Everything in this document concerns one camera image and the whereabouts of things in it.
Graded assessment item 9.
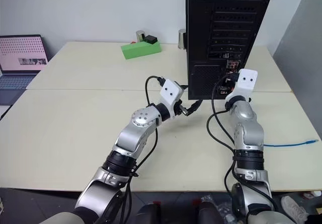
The tall silver metal cylinder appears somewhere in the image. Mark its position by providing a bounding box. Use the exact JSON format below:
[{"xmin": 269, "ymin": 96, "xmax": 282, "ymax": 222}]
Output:
[{"xmin": 178, "ymin": 28, "xmax": 188, "ymax": 50}]

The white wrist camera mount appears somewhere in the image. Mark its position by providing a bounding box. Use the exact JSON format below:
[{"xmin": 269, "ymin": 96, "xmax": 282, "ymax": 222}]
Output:
[
  {"xmin": 159, "ymin": 79, "xmax": 184, "ymax": 119},
  {"xmin": 225, "ymin": 68, "xmax": 259, "ymax": 103}
]

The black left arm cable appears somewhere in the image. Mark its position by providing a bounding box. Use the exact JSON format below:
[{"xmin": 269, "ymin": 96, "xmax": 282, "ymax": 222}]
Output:
[{"xmin": 120, "ymin": 76, "xmax": 166, "ymax": 224}]

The open laptop with pink screen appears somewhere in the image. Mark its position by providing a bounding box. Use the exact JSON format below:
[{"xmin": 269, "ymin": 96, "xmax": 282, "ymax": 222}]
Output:
[{"xmin": 0, "ymin": 34, "xmax": 49, "ymax": 120}]

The black computer tower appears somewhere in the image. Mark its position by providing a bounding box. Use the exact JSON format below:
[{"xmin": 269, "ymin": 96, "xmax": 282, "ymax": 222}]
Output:
[{"xmin": 185, "ymin": 0, "xmax": 277, "ymax": 101}]

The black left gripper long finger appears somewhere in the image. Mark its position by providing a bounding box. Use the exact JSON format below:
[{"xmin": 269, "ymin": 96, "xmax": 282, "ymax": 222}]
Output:
[{"xmin": 187, "ymin": 100, "xmax": 202, "ymax": 115}]

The blue ethernet cable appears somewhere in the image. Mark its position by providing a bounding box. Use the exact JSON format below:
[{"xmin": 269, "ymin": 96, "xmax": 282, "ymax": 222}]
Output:
[{"xmin": 263, "ymin": 139, "xmax": 319, "ymax": 148}]

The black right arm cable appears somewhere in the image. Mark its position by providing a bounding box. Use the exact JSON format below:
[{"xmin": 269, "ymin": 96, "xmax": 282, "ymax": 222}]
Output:
[{"xmin": 206, "ymin": 73, "xmax": 275, "ymax": 211}]

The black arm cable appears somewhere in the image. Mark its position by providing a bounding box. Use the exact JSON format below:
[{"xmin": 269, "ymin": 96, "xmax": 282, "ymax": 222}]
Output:
[
  {"xmin": 206, "ymin": 73, "xmax": 275, "ymax": 211},
  {"xmin": 120, "ymin": 76, "xmax": 166, "ymax": 224}
]

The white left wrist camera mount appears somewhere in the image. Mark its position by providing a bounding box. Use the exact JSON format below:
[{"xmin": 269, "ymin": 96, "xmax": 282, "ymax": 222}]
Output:
[{"xmin": 159, "ymin": 79, "xmax": 184, "ymax": 119}]

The white sneaker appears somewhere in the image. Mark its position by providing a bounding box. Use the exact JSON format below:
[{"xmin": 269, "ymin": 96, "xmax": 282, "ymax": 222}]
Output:
[{"xmin": 280, "ymin": 195, "xmax": 308, "ymax": 223}]

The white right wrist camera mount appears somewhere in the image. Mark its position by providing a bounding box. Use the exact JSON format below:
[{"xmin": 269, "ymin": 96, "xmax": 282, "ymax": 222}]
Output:
[{"xmin": 225, "ymin": 68, "xmax": 259, "ymax": 103}]

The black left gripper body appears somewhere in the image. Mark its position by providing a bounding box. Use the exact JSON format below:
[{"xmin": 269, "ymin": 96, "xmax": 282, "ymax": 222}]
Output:
[{"xmin": 174, "ymin": 98, "xmax": 190, "ymax": 117}]

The green rectangular box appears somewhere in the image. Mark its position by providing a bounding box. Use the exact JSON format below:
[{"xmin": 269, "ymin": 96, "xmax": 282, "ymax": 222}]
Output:
[{"xmin": 120, "ymin": 41, "xmax": 162, "ymax": 60}]

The red and white packet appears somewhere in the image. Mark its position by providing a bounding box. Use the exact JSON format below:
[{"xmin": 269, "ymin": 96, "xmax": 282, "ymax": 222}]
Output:
[{"xmin": 302, "ymin": 190, "xmax": 322, "ymax": 202}]

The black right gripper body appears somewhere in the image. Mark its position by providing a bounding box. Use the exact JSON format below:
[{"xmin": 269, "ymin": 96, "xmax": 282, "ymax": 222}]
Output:
[{"xmin": 221, "ymin": 82, "xmax": 236, "ymax": 96}]

